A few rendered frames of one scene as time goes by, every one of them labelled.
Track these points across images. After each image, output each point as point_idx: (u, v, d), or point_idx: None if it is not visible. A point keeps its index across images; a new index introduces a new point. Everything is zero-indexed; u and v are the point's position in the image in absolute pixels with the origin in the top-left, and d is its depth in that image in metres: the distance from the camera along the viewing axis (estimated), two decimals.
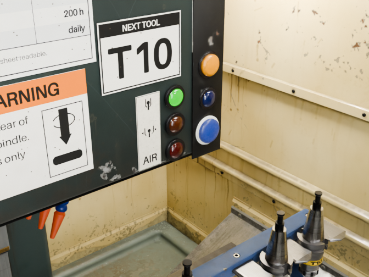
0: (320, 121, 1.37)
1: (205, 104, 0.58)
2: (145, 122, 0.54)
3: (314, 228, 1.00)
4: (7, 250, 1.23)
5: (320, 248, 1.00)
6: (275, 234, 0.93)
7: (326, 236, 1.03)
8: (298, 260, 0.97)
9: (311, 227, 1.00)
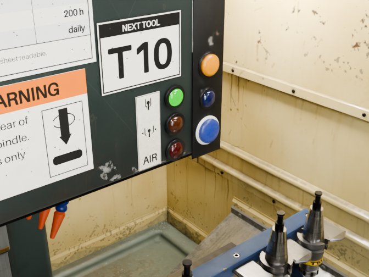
0: (320, 121, 1.37)
1: (205, 104, 0.58)
2: (145, 122, 0.54)
3: (314, 228, 1.00)
4: (7, 250, 1.23)
5: (320, 248, 1.00)
6: (275, 234, 0.93)
7: (326, 236, 1.03)
8: (298, 260, 0.97)
9: (311, 227, 1.00)
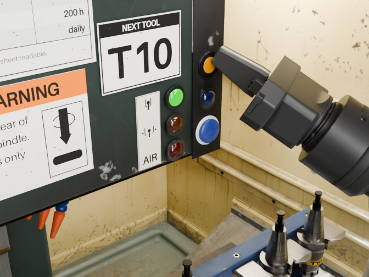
0: None
1: (205, 104, 0.58)
2: (145, 122, 0.54)
3: (314, 228, 1.00)
4: (7, 250, 1.23)
5: (320, 248, 1.00)
6: (275, 234, 0.93)
7: (326, 236, 1.03)
8: (298, 260, 0.97)
9: (311, 227, 1.00)
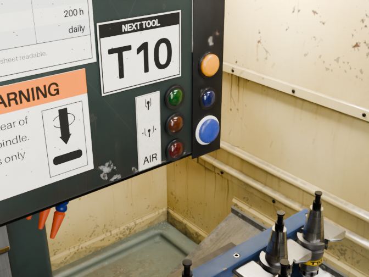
0: (320, 121, 1.37)
1: (205, 104, 0.58)
2: (145, 122, 0.54)
3: (314, 228, 1.00)
4: (7, 250, 1.23)
5: (320, 248, 1.00)
6: (275, 234, 0.93)
7: (326, 236, 1.03)
8: (298, 260, 0.97)
9: (311, 227, 1.00)
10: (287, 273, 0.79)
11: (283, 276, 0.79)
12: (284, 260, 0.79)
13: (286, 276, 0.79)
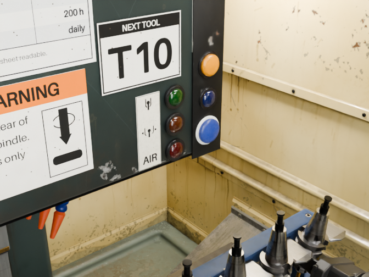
0: (320, 121, 1.37)
1: (205, 104, 0.58)
2: (145, 122, 0.54)
3: (318, 231, 0.99)
4: (7, 250, 1.23)
5: (320, 250, 1.01)
6: (275, 234, 0.93)
7: (326, 237, 1.03)
8: (298, 260, 0.97)
9: (314, 229, 1.00)
10: (240, 247, 0.86)
11: (236, 249, 0.86)
12: (237, 234, 0.86)
13: (239, 249, 0.86)
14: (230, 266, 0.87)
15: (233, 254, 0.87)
